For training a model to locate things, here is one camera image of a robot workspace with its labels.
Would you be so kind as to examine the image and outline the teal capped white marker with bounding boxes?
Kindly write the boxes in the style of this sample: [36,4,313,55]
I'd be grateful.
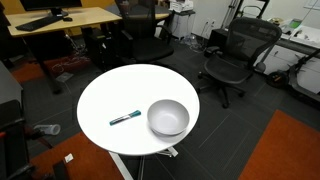
[109,109,142,127]

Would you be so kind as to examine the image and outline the white round bowl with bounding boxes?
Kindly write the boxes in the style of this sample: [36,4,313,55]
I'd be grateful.
[146,98,191,137]

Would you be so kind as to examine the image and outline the black padded office chair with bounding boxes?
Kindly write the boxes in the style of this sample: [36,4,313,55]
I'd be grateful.
[113,0,175,66]

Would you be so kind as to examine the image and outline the small white cabinet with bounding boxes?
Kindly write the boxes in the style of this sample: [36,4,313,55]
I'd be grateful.
[171,11,196,40]

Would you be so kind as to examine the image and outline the black mesh office chair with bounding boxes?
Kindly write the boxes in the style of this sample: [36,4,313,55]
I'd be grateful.
[196,17,283,109]

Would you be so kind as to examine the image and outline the light wooden desk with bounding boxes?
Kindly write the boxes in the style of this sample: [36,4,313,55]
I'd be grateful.
[146,12,171,21]
[5,6,123,95]

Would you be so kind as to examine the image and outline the black computer tower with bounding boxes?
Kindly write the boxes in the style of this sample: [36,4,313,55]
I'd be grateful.
[81,26,114,72]

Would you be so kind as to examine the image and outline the white metal table base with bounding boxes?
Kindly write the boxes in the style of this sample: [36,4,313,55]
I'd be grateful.
[108,146,180,180]

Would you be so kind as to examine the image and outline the white printer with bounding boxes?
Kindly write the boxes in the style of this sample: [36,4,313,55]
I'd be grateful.
[168,0,195,14]

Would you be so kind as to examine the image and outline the small white card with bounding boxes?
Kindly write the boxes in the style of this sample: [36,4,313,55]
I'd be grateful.
[64,153,75,164]

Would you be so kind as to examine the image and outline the black electric scooter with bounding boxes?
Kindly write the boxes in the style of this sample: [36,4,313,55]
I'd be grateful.
[264,49,320,105]

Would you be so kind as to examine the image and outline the black computer keyboard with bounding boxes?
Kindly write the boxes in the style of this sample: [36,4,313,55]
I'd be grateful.
[15,15,64,33]

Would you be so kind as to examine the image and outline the black computer monitor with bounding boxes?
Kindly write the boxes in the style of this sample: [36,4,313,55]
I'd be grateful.
[19,0,83,18]

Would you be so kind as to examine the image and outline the long white cabinet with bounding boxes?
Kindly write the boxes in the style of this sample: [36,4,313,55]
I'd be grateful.
[256,19,320,95]

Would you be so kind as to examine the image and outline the black box by wall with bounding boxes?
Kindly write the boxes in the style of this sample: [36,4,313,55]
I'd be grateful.
[208,28,230,52]

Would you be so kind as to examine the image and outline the tangled floor cables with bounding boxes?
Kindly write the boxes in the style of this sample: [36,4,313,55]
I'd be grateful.
[49,49,92,77]

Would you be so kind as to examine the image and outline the black upright post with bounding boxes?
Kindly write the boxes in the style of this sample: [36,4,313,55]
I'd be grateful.
[52,160,70,180]

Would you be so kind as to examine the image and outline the black robot mount table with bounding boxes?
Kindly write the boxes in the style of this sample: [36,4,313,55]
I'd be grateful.
[0,99,35,180]

